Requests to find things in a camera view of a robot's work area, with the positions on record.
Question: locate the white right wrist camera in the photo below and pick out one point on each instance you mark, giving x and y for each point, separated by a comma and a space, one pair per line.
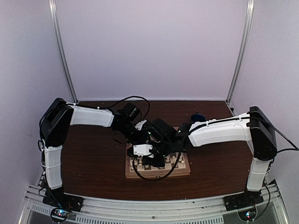
140, 150

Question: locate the right aluminium corner post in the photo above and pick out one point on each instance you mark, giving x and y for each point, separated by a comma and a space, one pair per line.
242, 49

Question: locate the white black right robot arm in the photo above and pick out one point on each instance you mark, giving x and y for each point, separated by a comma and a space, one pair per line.
162, 139

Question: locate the aluminium corner post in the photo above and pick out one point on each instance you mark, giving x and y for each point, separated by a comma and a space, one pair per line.
242, 49
62, 56

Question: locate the dark blue cup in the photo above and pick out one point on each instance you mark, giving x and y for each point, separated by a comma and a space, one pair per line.
197, 117

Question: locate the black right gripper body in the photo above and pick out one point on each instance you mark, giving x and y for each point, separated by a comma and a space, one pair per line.
166, 150

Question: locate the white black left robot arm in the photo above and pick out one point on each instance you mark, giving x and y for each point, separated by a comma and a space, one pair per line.
62, 117

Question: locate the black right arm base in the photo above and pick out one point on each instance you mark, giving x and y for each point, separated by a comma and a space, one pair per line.
243, 200

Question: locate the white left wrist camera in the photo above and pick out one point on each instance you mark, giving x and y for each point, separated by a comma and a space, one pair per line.
142, 124

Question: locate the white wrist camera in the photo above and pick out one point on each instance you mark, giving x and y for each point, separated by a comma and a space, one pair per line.
140, 150
142, 124

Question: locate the wooden chess board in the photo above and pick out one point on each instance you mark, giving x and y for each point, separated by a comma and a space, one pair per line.
152, 166

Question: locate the left aluminium corner post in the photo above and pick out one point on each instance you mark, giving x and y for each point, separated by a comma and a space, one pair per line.
62, 56

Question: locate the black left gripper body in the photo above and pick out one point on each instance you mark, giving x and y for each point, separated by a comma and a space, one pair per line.
132, 135

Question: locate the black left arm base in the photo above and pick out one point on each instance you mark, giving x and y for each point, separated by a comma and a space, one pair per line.
57, 198

